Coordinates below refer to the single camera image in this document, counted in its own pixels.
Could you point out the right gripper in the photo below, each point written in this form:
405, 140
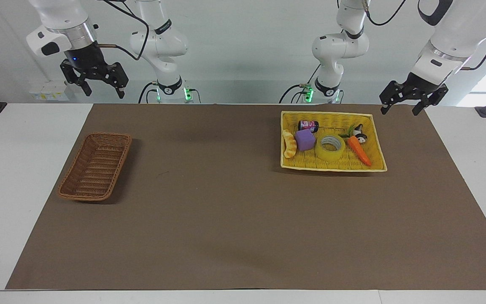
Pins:
84, 57

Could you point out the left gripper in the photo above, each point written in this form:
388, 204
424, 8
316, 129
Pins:
419, 84

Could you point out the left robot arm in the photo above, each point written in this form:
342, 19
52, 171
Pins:
336, 46

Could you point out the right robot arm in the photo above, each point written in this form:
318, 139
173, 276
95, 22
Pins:
163, 40

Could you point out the brown wicker basket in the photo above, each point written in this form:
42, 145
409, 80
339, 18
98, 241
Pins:
95, 166

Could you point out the yellow woven basket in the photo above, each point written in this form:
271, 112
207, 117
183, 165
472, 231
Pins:
331, 162

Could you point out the yellowish clear tape roll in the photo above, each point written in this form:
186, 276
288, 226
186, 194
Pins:
321, 151

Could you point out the small black white figurine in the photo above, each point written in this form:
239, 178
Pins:
360, 133

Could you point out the toy carrot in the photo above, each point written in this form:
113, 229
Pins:
360, 151

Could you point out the small dark bottle pink label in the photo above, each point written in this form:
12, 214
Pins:
308, 125

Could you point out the purple cube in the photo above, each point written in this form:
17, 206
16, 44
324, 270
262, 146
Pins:
305, 140

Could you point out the toy bread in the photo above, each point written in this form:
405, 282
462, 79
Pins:
289, 145

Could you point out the white wall socket box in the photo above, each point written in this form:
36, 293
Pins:
49, 92

